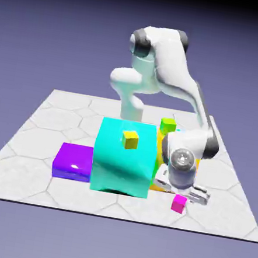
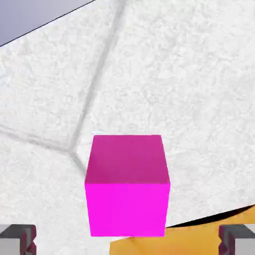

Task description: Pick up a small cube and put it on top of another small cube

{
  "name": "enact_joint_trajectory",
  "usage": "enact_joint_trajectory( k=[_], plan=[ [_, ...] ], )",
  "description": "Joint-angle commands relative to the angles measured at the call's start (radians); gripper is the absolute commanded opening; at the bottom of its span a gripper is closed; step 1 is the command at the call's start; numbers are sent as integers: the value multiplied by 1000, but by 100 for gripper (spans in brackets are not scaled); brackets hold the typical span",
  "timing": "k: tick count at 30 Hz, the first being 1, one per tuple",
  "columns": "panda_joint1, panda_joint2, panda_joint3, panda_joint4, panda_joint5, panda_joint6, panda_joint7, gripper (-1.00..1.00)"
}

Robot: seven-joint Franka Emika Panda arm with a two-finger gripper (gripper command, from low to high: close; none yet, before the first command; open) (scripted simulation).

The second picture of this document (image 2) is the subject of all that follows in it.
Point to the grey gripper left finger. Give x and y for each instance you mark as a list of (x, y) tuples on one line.
[(14, 237)]

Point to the small magenta cube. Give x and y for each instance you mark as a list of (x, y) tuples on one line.
[(127, 199)]

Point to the large orange box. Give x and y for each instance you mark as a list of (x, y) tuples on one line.
[(189, 239)]

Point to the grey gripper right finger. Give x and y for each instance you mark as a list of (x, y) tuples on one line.
[(239, 238)]

